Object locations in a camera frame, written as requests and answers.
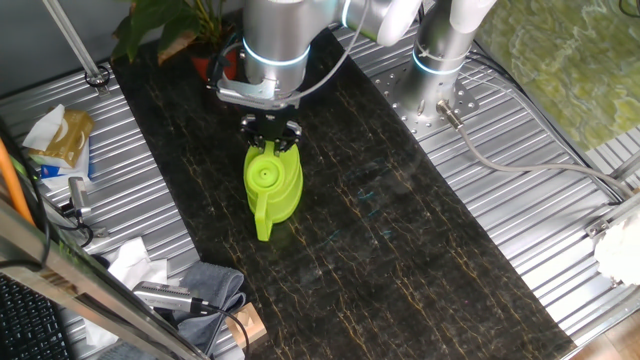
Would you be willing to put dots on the black keyboard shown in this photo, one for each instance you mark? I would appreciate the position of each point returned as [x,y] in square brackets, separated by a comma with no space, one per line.
[25,325]

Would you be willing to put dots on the orange flower pot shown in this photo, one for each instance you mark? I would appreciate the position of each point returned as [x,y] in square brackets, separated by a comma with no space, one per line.
[202,66]

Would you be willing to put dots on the black marble pattern mat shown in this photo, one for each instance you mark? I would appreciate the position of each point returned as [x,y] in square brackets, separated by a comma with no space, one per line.
[375,225]

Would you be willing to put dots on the orange pole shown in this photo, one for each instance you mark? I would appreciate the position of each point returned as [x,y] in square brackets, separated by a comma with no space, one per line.
[12,182]

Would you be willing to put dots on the white tissue sheet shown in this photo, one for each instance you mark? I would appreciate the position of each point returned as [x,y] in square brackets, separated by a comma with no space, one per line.
[44,129]

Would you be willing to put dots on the wooden block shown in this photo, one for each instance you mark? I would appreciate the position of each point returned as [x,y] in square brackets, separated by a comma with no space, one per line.
[250,325]

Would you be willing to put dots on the crumpled white tissue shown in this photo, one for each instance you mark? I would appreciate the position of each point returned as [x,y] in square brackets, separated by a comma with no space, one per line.
[100,332]

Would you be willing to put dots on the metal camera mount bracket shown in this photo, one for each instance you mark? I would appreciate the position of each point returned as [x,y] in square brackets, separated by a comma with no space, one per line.
[101,232]

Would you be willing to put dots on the blue white package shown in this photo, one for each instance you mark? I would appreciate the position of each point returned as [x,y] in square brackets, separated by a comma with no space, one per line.
[65,175]

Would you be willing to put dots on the lime green watering can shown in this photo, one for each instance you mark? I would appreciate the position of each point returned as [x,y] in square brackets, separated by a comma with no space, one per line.
[275,195]

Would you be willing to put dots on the small silver camera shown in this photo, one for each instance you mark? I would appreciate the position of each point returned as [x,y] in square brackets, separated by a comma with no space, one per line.
[79,196]

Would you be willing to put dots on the silver vented camera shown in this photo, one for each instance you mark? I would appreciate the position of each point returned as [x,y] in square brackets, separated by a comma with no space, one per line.
[160,295]

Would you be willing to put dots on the metal frame bar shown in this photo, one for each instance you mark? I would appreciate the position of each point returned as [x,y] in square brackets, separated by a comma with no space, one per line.
[75,280]

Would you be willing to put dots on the yellow tissue packet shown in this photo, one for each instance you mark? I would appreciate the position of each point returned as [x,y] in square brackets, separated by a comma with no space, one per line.
[70,137]

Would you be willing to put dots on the aluminium profile bracket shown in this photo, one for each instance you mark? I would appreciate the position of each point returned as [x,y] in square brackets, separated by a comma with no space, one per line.
[614,216]

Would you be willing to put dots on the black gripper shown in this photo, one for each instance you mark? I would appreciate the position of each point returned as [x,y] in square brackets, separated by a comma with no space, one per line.
[272,127]

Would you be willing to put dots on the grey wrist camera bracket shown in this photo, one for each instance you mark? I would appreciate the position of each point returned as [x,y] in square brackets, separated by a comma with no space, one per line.
[245,92]

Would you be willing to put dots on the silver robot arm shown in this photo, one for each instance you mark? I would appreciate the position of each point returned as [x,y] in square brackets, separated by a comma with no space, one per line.
[277,30]

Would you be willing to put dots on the white tissue paper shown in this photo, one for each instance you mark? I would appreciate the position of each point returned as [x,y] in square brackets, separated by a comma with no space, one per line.
[135,265]

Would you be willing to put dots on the silver tripod pole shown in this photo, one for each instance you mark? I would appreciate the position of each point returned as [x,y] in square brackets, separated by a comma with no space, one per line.
[75,42]

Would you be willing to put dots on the black computer mouse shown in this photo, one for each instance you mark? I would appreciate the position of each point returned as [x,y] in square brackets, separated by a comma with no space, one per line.
[100,260]

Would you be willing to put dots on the anthurium plant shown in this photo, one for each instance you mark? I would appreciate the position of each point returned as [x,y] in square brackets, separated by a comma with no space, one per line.
[145,20]

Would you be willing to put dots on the white fluffy cloth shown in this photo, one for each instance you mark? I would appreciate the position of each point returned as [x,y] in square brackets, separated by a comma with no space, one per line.
[620,255]

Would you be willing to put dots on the grey towel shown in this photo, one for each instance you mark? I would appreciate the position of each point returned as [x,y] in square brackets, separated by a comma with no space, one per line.
[215,285]

